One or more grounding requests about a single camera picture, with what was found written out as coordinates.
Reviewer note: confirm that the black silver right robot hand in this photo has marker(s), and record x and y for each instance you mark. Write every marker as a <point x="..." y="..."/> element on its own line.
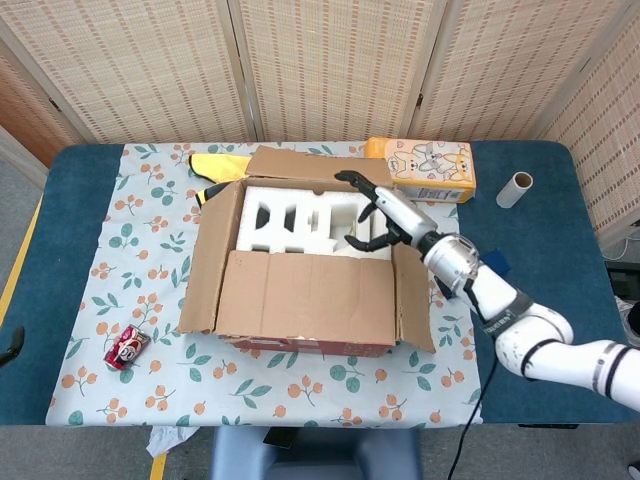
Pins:
<point x="402" y="212"/>

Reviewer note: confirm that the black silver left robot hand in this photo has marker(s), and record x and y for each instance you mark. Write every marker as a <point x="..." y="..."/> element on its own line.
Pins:
<point x="12" y="345"/>

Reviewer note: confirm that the red cardboard box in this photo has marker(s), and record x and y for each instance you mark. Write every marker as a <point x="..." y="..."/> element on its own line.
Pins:
<point x="305" y="300"/>

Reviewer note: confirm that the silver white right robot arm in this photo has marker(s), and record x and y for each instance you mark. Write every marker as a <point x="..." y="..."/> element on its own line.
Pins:
<point x="505" y="310"/>

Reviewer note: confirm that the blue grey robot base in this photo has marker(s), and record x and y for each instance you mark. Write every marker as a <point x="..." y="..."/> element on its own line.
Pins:
<point x="315" y="455"/>

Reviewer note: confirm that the small dark blue box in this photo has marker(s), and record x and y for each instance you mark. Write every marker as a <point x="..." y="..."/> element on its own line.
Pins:
<point x="497" y="261"/>

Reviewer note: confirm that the white cardboard tube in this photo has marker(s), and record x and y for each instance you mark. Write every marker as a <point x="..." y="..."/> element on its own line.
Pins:
<point x="512" y="192"/>

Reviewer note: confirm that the yellow cartoon tissue pack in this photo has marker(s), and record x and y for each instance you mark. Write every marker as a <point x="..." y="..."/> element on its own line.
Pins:
<point x="435" y="167"/>

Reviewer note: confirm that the white foam packing insert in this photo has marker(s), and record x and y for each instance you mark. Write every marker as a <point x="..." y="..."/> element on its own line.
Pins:
<point x="300" y="220"/>

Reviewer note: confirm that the red soda can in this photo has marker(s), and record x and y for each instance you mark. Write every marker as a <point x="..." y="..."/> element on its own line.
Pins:
<point x="126" y="348"/>

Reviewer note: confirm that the woven bamboo folding screen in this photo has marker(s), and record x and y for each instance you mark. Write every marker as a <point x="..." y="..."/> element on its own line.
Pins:
<point x="330" y="65"/>

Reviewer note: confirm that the floral print tablecloth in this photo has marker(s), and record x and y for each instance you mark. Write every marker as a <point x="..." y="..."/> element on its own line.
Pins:
<point x="150" y="250"/>

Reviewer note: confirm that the yellow black folded umbrella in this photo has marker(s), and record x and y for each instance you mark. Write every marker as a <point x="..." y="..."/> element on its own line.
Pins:
<point x="220" y="167"/>

